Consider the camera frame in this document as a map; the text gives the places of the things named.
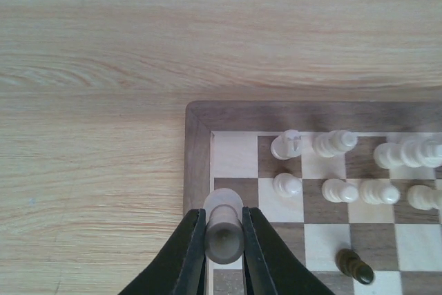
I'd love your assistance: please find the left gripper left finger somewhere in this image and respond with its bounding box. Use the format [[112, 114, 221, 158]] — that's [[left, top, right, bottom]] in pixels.
[[119, 209, 206, 295]]

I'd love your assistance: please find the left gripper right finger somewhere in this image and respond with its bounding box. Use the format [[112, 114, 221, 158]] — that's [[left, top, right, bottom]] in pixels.
[[242, 207, 333, 295]]

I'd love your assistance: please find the white rook piece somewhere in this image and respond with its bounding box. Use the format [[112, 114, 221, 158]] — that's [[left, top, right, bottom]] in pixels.
[[203, 188, 244, 265]]

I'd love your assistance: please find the dark piece on board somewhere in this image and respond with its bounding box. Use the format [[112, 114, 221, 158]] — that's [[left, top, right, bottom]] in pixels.
[[336, 249, 374, 285]]

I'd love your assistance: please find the wooden chess board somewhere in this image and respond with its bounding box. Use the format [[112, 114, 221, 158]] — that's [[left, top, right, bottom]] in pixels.
[[183, 101, 441, 294]]

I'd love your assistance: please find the white pawn piece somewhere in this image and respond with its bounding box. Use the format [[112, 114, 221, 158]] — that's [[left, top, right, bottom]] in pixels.
[[358, 180, 401, 205], [273, 173, 302, 198], [407, 185, 441, 211], [322, 179, 359, 203]]

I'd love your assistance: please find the white knight piece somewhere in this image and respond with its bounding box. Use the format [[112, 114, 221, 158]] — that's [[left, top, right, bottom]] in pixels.
[[270, 129, 302, 160]]

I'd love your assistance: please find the white bishop piece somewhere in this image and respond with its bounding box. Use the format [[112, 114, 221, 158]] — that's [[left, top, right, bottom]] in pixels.
[[312, 130, 358, 158]]

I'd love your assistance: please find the white queen piece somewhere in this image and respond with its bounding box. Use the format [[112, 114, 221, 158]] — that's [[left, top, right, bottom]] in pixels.
[[373, 142, 405, 169]]

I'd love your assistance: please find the white king piece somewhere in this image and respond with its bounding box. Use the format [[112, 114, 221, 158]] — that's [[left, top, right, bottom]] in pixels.
[[400, 137, 441, 168]]

